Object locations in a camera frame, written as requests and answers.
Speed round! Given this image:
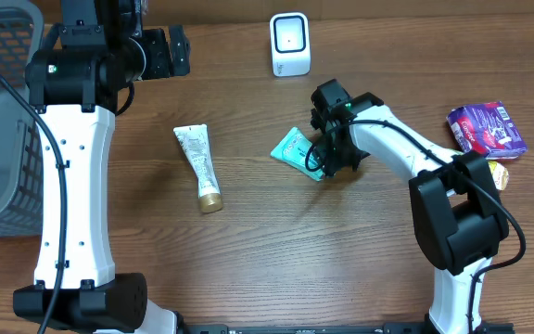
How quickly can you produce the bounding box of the grey plastic shopping basket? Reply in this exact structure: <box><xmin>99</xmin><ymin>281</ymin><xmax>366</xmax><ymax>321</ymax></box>
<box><xmin>0</xmin><ymin>0</ymin><xmax>44</xmax><ymax>237</ymax></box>

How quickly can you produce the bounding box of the red purple liner pack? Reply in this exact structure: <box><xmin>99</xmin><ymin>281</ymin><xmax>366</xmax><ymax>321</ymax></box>
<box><xmin>447</xmin><ymin>101</ymin><xmax>528</xmax><ymax>160</ymax></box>

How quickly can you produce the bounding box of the white tube gold cap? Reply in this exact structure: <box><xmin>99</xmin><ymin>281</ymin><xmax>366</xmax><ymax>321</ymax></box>
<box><xmin>173</xmin><ymin>124</ymin><xmax>223</xmax><ymax>213</ymax></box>

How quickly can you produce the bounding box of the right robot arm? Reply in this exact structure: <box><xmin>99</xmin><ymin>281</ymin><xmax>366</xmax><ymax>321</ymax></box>
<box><xmin>305</xmin><ymin>80</ymin><xmax>515</xmax><ymax>333</ymax></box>

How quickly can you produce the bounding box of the teal tissue pack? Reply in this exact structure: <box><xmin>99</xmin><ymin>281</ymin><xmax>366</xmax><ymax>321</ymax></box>
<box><xmin>271</xmin><ymin>127</ymin><xmax>324</xmax><ymax>181</ymax></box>

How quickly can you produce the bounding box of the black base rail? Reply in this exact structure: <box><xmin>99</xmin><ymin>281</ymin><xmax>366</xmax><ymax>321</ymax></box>
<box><xmin>173</xmin><ymin>322</ymin><xmax>516</xmax><ymax>334</ymax></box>

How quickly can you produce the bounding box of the white barcode scanner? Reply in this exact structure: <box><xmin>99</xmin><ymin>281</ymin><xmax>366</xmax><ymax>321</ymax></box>
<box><xmin>269</xmin><ymin>12</ymin><xmax>312</xmax><ymax>77</ymax></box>

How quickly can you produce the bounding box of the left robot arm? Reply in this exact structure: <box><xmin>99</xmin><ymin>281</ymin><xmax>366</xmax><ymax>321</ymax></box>
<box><xmin>13</xmin><ymin>1</ymin><xmax>190</xmax><ymax>333</ymax></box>

